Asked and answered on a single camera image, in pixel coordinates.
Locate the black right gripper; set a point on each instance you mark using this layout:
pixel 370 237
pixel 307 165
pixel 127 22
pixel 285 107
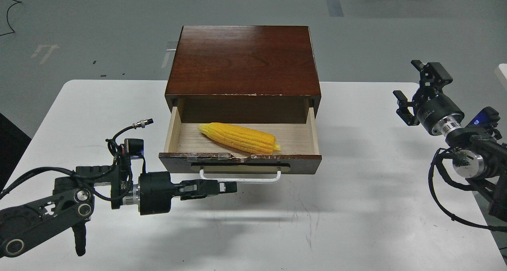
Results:
pixel 433 78

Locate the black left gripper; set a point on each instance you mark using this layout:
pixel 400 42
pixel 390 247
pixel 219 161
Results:
pixel 156 191

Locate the yellow corn cob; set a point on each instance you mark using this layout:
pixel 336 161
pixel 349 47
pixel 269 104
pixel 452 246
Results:
pixel 242 138

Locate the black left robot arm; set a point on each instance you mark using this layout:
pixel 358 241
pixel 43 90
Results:
pixel 72 203

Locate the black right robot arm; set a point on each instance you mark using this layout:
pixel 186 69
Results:
pixel 474 159

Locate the dark wooden cabinet box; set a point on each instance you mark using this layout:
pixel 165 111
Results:
pixel 244 74

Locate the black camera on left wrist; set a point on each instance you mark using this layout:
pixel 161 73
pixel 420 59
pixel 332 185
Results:
pixel 134 148

